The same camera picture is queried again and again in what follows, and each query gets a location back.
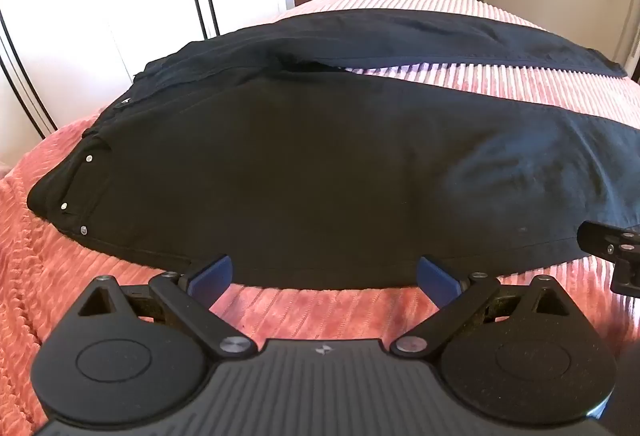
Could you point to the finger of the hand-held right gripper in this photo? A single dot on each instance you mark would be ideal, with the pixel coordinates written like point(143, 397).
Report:
point(607, 241)

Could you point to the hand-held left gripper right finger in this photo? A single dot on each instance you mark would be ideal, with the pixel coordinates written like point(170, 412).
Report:
point(436, 280)

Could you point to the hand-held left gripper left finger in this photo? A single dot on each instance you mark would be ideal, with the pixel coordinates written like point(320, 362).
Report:
point(212, 277)

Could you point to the black pants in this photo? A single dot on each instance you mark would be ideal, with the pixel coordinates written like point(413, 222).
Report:
point(320, 165)

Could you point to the pink ribbed blanket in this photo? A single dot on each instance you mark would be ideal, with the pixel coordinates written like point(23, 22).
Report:
point(100, 261)

